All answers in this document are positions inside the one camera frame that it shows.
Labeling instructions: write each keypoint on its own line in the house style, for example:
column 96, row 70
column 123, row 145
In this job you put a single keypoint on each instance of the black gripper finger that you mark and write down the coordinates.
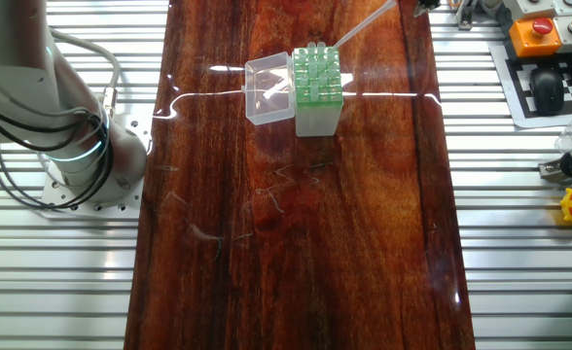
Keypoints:
column 433, row 4
column 420, row 7

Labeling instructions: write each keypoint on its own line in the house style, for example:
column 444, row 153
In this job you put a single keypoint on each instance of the pipette tip box green rack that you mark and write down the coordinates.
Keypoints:
column 315, row 121

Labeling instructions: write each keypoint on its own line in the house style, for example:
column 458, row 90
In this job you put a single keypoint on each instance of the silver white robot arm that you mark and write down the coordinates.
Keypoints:
column 18, row 87

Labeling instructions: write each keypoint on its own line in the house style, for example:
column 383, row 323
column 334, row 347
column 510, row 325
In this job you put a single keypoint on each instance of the orange emergency stop box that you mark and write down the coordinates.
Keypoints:
column 529, row 44

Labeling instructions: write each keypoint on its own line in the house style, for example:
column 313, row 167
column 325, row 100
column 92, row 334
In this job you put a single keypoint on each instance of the checkerboard calibration sheet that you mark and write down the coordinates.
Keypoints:
column 519, row 112

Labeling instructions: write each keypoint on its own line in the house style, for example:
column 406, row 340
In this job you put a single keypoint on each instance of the black computer mouse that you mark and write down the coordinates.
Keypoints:
column 547, row 92

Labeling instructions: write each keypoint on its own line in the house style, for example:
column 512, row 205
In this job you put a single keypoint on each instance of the clear plastic cup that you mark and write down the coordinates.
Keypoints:
column 565, row 143

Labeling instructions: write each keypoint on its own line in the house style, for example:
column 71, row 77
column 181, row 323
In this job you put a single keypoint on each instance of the glossy wood grain board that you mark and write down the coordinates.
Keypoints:
column 291, row 243

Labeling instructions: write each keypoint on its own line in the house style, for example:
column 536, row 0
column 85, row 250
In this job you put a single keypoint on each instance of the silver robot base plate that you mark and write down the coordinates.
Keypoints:
column 137, row 131

